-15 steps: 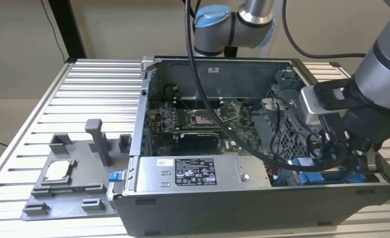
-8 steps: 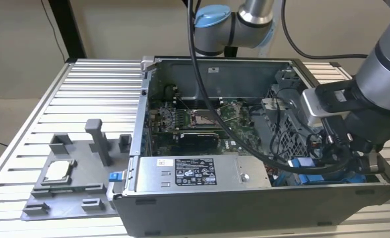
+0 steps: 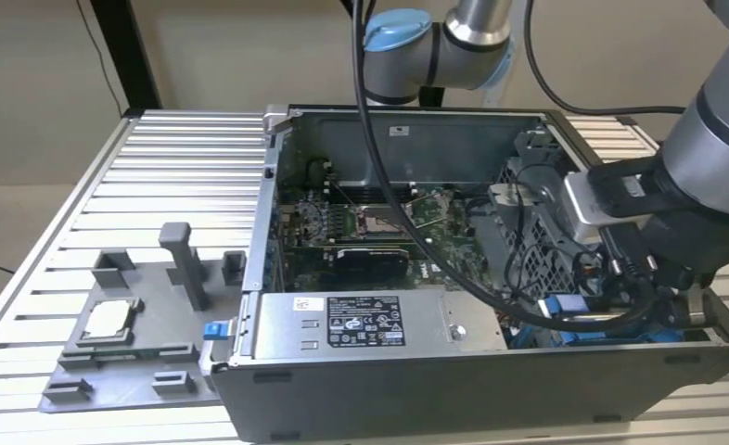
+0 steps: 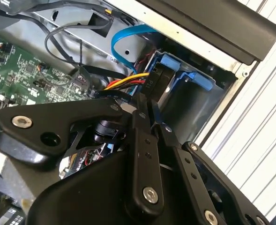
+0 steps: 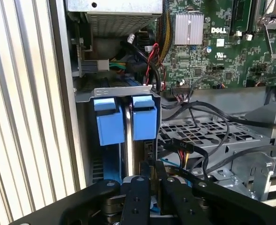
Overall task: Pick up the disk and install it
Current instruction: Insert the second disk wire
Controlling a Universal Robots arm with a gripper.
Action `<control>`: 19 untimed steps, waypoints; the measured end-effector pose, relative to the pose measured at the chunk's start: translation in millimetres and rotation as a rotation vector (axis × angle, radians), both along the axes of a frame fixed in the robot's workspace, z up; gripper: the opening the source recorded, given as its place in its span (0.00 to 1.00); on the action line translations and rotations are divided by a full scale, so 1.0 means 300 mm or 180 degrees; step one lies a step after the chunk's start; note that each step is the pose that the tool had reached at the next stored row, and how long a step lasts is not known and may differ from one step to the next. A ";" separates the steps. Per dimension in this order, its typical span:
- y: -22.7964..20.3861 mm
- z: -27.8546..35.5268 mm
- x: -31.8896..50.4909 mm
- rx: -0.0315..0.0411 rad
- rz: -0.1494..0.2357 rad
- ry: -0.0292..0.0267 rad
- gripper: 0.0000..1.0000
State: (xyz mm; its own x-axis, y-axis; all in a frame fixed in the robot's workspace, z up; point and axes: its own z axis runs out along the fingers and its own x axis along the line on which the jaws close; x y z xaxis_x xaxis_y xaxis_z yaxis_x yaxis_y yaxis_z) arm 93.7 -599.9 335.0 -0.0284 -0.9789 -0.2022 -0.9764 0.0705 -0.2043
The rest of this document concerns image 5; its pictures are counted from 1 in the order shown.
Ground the silver chipset heat sink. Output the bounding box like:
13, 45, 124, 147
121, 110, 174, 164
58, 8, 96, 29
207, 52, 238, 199
174, 13, 204, 45

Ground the power wire with coloured strands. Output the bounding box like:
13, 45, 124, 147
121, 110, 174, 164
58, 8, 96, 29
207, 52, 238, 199
165, 137, 210, 181

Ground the grey connector with coloured wires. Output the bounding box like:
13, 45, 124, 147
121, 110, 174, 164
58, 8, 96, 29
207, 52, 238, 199
82, 59, 127, 72

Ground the black RAM slot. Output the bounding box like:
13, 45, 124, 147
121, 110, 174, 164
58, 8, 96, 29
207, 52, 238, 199
245, 0, 253, 40
232, 0, 243, 37
251, 0, 258, 33
241, 0, 247, 33

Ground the black looped wire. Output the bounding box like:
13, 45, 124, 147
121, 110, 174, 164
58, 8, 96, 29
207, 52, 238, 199
162, 100, 231, 181

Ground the red black twisted wire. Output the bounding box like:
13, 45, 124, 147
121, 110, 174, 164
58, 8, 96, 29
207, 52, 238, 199
143, 43, 167, 85

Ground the braided wire bundle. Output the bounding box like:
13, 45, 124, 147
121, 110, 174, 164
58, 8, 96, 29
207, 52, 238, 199
157, 7, 175, 64

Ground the metal disk bay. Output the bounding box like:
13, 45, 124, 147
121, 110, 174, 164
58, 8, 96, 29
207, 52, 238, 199
73, 84, 163, 183

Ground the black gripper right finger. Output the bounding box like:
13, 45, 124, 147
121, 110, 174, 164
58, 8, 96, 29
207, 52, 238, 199
155, 161, 276, 225

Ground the grey power supply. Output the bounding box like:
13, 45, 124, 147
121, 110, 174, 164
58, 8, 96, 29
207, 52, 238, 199
66, 0, 164, 38

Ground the hard disk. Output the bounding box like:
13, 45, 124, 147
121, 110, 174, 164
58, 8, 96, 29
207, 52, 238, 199
93, 97, 125, 181
125, 94, 161, 181

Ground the black flat wire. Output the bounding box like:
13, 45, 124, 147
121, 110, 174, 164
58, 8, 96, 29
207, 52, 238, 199
228, 115, 276, 129

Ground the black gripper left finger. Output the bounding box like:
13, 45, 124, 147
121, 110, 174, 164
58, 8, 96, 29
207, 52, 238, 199
10, 161, 152, 225

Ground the green motherboard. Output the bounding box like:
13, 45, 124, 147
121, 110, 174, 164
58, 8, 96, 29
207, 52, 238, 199
137, 0, 276, 104

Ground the grey open PC case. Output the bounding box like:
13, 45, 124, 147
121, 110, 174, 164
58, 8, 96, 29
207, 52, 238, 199
47, 0, 276, 211

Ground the thick black wire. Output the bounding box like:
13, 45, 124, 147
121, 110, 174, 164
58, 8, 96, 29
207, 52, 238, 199
120, 40, 163, 93

